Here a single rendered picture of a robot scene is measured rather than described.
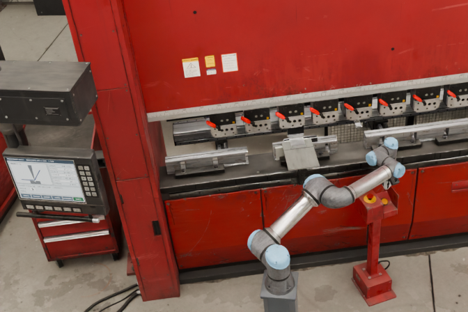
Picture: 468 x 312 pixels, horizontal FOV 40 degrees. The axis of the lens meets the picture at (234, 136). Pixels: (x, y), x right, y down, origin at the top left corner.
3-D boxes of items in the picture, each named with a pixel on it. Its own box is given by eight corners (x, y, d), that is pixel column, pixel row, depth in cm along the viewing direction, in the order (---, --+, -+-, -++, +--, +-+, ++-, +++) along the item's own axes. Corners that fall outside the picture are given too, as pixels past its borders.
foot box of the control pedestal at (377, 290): (368, 306, 404) (369, 294, 397) (350, 278, 423) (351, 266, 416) (397, 297, 408) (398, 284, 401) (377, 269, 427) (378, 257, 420)
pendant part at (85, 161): (22, 210, 319) (1, 154, 298) (33, 194, 328) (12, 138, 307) (106, 216, 310) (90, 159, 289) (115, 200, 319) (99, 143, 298)
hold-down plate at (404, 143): (372, 154, 388) (372, 150, 386) (370, 148, 392) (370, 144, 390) (421, 147, 388) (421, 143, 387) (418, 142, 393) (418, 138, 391)
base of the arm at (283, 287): (292, 297, 319) (292, 283, 313) (262, 294, 322) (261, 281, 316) (295, 273, 331) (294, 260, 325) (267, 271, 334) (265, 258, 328)
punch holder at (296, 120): (279, 129, 376) (278, 106, 366) (277, 121, 382) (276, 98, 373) (304, 126, 376) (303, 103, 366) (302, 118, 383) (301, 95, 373)
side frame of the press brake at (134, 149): (143, 302, 423) (53, -29, 287) (145, 214, 492) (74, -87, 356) (180, 297, 423) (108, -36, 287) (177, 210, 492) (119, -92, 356)
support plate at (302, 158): (288, 170, 364) (288, 169, 364) (281, 143, 385) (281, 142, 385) (320, 166, 365) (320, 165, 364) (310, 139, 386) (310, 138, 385)
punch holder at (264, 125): (246, 134, 375) (243, 111, 365) (244, 125, 382) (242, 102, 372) (271, 130, 376) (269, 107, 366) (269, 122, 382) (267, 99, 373)
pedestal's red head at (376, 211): (366, 224, 371) (368, 201, 360) (354, 207, 383) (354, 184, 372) (397, 214, 375) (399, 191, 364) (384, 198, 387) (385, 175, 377)
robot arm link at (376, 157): (379, 161, 336) (394, 152, 340) (364, 151, 344) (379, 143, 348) (378, 172, 340) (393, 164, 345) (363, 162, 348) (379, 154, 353)
